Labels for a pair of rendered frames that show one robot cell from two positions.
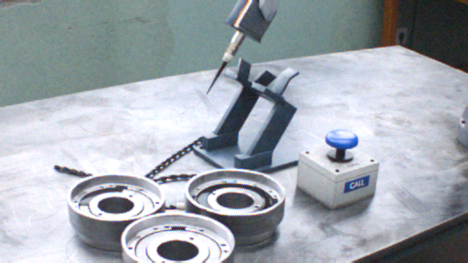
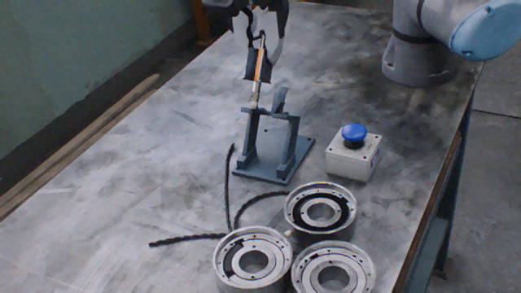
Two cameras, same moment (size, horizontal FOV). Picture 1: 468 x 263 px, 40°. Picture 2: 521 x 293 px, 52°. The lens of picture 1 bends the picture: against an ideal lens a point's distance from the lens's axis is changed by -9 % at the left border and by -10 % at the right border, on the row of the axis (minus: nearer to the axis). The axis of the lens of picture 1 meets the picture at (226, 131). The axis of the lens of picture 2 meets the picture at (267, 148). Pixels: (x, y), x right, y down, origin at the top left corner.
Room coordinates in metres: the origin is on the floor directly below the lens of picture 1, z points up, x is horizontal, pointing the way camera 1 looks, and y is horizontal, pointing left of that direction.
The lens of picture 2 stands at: (0.18, 0.29, 1.37)
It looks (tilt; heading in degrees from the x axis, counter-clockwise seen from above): 38 degrees down; 334
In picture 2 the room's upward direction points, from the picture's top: 7 degrees counter-clockwise
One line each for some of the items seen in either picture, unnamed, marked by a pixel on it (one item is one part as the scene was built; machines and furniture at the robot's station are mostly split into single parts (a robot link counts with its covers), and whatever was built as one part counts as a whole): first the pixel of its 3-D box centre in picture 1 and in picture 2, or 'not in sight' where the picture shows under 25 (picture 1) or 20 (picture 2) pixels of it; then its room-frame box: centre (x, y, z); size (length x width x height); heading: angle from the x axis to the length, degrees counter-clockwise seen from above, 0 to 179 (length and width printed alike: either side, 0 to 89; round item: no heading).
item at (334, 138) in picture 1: (340, 152); (353, 141); (0.73, -0.13, 0.85); 0.04 x 0.04 x 0.05
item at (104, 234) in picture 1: (116, 212); (254, 265); (0.62, 0.11, 0.82); 0.10 x 0.10 x 0.04
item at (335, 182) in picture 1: (342, 172); (355, 151); (0.73, -0.14, 0.82); 0.08 x 0.07 x 0.05; 123
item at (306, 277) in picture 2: (177, 258); (334, 282); (0.54, 0.04, 0.82); 0.08 x 0.08 x 0.02
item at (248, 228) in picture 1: (234, 207); (321, 216); (0.65, -0.01, 0.82); 0.10 x 0.10 x 0.04
